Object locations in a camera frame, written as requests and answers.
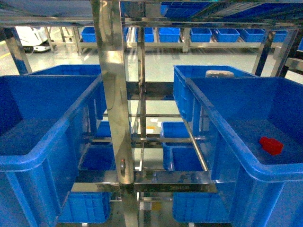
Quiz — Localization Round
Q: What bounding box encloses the white mobile robot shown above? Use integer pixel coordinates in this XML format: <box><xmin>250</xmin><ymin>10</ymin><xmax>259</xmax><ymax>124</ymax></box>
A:
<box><xmin>15</xmin><ymin>26</ymin><xmax>51</xmax><ymax>53</ymax></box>

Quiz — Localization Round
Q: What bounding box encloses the large blue bin left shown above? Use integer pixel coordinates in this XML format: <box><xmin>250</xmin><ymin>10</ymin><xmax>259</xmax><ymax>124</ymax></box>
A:
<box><xmin>0</xmin><ymin>75</ymin><xmax>102</xmax><ymax>227</ymax></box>

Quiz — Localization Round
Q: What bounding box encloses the grey container in bin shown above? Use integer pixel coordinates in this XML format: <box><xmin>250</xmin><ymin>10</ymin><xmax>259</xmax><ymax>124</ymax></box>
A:
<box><xmin>205</xmin><ymin>70</ymin><xmax>235</xmax><ymax>78</ymax></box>

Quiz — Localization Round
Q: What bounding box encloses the large blue bin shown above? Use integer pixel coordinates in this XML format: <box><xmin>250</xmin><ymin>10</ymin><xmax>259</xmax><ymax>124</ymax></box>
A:
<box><xmin>186</xmin><ymin>77</ymin><xmax>303</xmax><ymax>227</ymax></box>
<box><xmin>0</xmin><ymin>75</ymin><xmax>102</xmax><ymax>227</ymax></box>

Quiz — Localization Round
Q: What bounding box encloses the lower blue bin right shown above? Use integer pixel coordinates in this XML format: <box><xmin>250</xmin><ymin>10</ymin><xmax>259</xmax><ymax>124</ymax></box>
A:
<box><xmin>172</xmin><ymin>192</ymin><xmax>230</xmax><ymax>223</ymax></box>

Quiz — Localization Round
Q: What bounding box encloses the steel shelf rack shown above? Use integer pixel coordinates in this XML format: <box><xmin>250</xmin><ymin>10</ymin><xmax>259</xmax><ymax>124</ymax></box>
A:
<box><xmin>0</xmin><ymin>0</ymin><xmax>303</xmax><ymax>226</ymax></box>

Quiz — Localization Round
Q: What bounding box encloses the large blue bin right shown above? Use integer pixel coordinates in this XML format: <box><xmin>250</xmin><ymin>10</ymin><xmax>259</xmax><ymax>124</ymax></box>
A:
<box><xmin>186</xmin><ymin>77</ymin><xmax>303</xmax><ymax>227</ymax></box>

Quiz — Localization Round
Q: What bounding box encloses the lower blue bin left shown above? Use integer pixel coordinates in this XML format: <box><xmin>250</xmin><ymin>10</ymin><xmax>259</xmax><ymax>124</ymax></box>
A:
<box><xmin>58</xmin><ymin>192</ymin><xmax>112</xmax><ymax>224</ymax></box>

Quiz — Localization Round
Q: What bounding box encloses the red toy block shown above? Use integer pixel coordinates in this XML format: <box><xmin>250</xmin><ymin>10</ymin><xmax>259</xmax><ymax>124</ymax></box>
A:
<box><xmin>259</xmin><ymin>137</ymin><xmax>284</xmax><ymax>156</ymax></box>

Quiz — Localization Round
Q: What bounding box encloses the background steel bin shelf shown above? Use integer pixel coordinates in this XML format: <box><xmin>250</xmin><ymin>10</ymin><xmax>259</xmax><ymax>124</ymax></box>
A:
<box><xmin>71</xmin><ymin>26</ymin><xmax>289</xmax><ymax>53</ymax></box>

